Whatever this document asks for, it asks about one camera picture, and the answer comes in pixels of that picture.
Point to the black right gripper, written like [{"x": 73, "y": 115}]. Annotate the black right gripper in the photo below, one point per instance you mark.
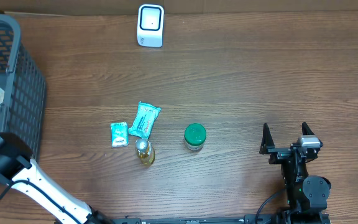
[{"x": 279, "y": 154}]

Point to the green lid jar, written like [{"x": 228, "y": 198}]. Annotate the green lid jar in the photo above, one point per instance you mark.
[{"x": 194, "y": 136}]

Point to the yellow oil bottle silver cap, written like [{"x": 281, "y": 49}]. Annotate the yellow oil bottle silver cap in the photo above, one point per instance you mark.
[{"x": 145, "y": 152}]

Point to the small teal tissue pack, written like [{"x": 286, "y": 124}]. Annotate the small teal tissue pack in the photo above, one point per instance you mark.
[{"x": 119, "y": 134}]

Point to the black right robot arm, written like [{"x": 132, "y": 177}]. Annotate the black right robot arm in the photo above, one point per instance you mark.
[{"x": 306, "y": 194}]

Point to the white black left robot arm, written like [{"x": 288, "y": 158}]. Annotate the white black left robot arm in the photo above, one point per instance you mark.
[{"x": 18, "y": 170}]

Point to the white black barcode scanner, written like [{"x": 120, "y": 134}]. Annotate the white black barcode scanner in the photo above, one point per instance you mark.
[{"x": 150, "y": 25}]

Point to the grey plastic shopping basket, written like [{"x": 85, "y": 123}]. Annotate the grey plastic shopping basket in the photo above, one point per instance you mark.
[{"x": 23, "y": 107}]

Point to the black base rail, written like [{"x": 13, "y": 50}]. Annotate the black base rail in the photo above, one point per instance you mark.
[{"x": 246, "y": 219}]

